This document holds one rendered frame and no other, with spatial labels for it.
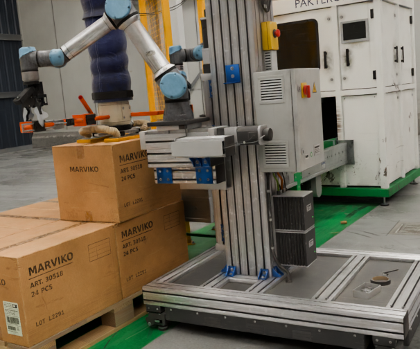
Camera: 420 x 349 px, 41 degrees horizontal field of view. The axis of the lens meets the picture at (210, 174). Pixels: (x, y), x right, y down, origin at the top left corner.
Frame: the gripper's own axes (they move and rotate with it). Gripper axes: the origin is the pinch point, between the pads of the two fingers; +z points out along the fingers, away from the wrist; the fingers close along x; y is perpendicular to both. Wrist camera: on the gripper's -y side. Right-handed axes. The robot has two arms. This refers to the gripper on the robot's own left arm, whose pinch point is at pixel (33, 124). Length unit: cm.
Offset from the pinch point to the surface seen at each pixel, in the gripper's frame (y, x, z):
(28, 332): -31, -13, 86
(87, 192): 29.9, -0.9, 37.4
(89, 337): 7, -11, 105
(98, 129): 40.9, -3.1, 6.3
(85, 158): 29.9, -2.2, 19.7
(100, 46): 50, -3, -37
